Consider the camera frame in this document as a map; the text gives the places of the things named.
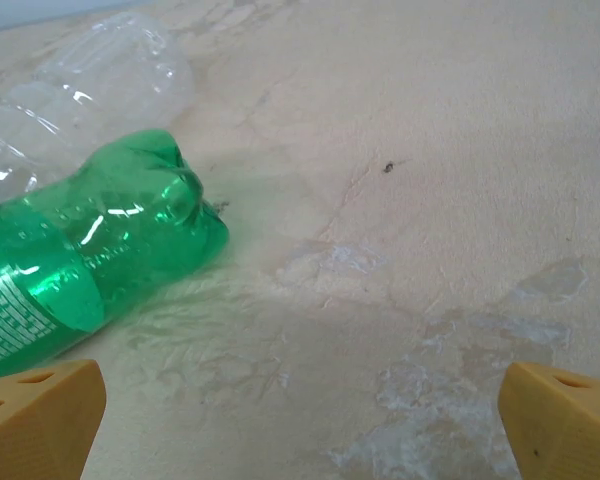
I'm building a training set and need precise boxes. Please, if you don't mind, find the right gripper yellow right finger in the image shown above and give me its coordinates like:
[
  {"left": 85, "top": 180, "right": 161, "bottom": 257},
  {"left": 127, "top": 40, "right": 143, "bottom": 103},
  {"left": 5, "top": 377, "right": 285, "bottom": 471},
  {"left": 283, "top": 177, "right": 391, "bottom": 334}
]
[{"left": 497, "top": 361, "right": 600, "bottom": 480}]

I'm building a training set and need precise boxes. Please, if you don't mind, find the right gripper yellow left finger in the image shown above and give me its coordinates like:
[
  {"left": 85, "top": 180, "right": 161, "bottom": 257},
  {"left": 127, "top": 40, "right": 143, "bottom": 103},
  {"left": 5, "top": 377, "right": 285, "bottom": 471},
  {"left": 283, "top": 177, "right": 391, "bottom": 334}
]
[{"left": 0, "top": 358, "right": 107, "bottom": 480}]

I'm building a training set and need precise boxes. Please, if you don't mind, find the green plastic bottle yellow cap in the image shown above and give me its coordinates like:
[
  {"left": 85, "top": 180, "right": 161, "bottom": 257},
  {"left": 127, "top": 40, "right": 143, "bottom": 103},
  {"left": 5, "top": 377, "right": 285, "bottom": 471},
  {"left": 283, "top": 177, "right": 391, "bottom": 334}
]
[{"left": 0, "top": 128, "right": 230, "bottom": 385}]

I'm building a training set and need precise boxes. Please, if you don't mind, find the clear ribbed plastic bottle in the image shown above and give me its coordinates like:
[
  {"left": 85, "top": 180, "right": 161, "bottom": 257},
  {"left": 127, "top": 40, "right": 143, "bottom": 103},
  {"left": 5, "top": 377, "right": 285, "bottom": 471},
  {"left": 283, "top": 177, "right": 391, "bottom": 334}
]
[{"left": 0, "top": 11, "right": 196, "bottom": 214}]

